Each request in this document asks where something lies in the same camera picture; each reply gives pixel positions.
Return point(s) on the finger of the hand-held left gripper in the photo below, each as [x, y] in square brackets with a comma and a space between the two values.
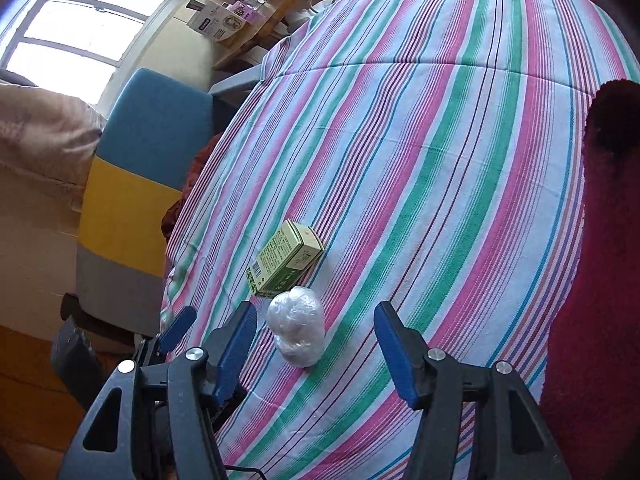
[177, 327]

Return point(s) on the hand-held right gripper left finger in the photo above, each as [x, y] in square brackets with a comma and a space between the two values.
[235, 350]

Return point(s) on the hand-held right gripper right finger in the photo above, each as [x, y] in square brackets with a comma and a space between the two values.
[395, 355]

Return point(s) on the beige patterned curtain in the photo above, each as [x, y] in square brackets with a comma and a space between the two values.
[45, 135]

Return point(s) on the white plastic ball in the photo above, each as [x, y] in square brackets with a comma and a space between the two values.
[297, 325]

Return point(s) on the striped bedsheet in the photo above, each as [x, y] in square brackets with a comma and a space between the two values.
[425, 185]

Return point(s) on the green paper box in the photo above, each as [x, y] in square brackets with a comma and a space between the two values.
[285, 260]

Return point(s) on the window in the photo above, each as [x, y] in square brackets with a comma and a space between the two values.
[90, 25]

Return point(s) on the grey yellow blue chair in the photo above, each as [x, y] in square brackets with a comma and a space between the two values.
[150, 130]

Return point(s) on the white printed carton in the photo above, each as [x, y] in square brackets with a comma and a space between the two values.
[215, 25]

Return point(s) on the dark red cloth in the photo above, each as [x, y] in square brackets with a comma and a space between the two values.
[192, 170]

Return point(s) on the red fuzzy blanket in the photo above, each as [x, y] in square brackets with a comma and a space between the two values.
[600, 310]

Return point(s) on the small purple box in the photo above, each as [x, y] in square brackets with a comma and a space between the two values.
[245, 10]

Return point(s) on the wooden desk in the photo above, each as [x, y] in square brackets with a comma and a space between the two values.
[260, 35]

